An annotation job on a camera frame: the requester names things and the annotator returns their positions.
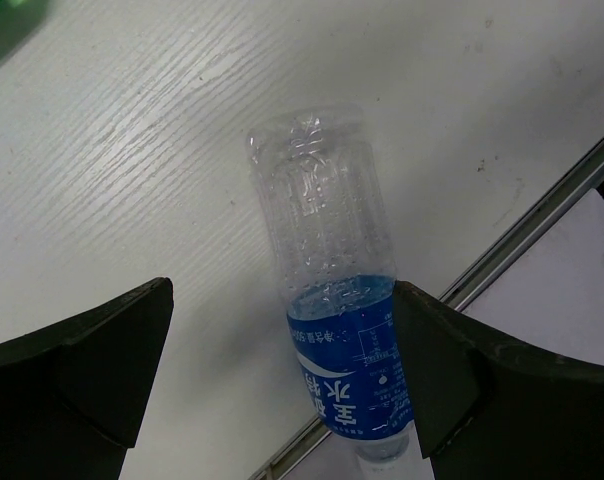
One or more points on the clear bottle blue label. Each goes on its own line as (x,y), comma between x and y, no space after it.
(336,271)

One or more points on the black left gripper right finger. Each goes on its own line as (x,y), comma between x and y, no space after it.
(490,406)

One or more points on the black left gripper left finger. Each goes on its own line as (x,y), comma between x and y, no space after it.
(73,395)

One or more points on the green bottle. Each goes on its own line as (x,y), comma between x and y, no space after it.
(19,20)

